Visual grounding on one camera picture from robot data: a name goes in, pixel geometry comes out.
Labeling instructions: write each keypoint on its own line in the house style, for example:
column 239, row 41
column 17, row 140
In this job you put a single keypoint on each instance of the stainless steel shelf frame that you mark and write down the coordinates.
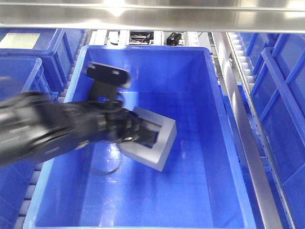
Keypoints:
column 217, row 16

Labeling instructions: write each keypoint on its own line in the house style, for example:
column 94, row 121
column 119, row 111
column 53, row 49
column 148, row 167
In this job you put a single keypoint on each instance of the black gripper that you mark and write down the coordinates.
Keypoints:
column 119, row 124

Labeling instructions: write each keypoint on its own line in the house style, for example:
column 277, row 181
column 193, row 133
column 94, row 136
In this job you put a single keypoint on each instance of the gray square foam base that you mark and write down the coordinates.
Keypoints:
column 156, row 155

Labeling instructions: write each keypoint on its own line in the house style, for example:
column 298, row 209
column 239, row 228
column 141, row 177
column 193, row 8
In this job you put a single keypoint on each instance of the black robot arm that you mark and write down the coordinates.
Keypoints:
column 34, row 128

